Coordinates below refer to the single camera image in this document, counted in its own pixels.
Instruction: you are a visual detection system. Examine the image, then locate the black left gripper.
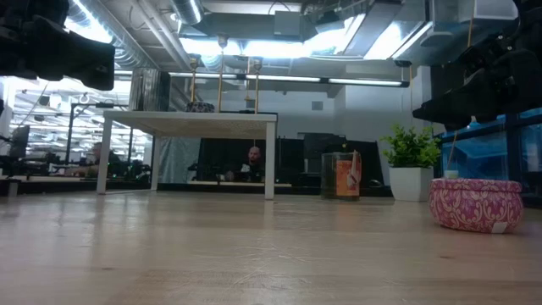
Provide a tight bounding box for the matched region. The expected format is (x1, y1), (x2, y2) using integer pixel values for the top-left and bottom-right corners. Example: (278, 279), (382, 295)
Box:
(0, 0), (116, 92)

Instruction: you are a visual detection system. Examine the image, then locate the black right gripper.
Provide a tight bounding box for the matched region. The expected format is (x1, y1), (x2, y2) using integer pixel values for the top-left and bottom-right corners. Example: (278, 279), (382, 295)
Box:
(412, 25), (542, 131)

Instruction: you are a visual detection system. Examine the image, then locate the glass jar candle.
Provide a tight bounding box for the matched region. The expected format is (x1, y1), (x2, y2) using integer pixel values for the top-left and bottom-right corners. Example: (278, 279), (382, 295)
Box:
(129, 68), (173, 113)

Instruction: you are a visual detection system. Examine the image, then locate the pink patterned round tin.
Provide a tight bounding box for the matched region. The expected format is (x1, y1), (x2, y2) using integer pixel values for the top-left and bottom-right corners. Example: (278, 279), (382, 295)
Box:
(427, 177), (524, 235)

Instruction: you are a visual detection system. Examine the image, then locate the glass jar orange label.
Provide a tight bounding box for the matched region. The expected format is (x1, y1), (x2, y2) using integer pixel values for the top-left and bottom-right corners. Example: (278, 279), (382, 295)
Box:
(320, 151), (363, 201)

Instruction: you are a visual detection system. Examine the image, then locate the green plant in white pot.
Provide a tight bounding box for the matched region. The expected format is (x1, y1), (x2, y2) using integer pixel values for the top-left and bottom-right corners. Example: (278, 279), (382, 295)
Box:
(379, 122), (442, 202)

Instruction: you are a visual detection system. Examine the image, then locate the person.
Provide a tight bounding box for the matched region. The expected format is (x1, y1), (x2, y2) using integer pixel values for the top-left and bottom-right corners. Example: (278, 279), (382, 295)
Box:
(224, 146), (268, 183)
(67, 141), (124, 179)

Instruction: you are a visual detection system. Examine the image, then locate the long linear ceiling light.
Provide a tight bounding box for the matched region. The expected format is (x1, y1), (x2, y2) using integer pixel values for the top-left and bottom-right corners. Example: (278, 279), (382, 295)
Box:
(113, 69), (411, 89)

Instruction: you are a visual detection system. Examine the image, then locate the white perforated metal shelf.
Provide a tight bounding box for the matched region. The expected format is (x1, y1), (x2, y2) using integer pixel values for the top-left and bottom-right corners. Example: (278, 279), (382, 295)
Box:
(96, 109), (279, 201)

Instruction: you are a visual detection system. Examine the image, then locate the grey curtain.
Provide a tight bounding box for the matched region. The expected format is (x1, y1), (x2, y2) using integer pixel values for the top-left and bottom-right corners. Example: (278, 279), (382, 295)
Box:
(158, 136), (202, 184)

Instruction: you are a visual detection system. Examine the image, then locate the grey ceiling box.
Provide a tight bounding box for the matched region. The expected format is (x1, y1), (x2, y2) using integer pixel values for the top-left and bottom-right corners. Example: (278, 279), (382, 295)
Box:
(273, 10), (304, 37)

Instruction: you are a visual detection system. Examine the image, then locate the silver round air duct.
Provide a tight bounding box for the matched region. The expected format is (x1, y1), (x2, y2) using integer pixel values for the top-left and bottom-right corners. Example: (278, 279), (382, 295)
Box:
(171, 0), (204, 25)

